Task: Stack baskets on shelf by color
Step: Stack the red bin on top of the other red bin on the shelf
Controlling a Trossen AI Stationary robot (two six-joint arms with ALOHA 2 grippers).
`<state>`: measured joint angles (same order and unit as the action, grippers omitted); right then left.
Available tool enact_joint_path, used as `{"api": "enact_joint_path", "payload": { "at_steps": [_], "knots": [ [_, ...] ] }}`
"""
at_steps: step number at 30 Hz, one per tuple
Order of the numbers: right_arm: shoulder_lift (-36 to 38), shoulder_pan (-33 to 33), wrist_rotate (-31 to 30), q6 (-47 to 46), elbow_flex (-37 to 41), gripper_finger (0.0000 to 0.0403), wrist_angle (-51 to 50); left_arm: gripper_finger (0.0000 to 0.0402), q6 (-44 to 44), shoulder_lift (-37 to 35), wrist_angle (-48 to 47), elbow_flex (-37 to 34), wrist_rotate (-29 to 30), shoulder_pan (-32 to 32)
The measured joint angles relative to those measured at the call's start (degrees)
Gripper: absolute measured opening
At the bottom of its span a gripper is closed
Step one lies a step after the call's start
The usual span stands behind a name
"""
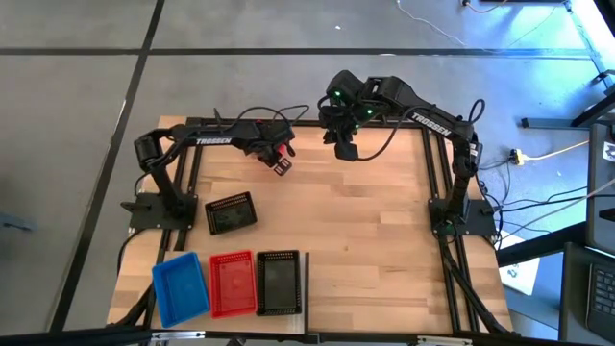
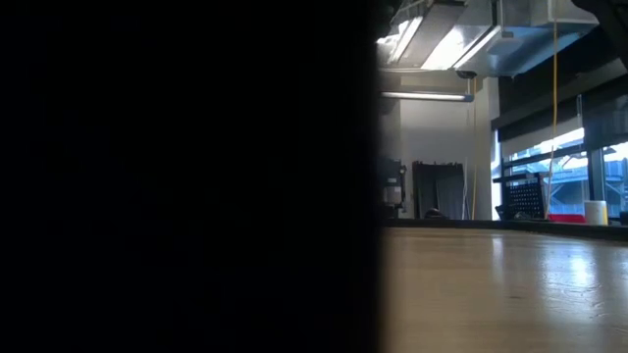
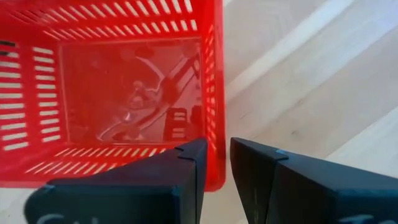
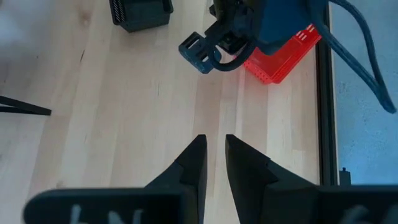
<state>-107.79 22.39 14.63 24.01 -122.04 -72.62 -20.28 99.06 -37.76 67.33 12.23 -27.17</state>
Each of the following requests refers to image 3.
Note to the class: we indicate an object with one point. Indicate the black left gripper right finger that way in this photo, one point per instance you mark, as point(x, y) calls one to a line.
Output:
point(295, 186)

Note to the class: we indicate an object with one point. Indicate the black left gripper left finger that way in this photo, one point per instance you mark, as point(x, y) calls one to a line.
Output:
point(140, 186)

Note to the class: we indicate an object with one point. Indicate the red slotted plastic basket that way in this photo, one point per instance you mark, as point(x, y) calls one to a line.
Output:
point(109, 93)

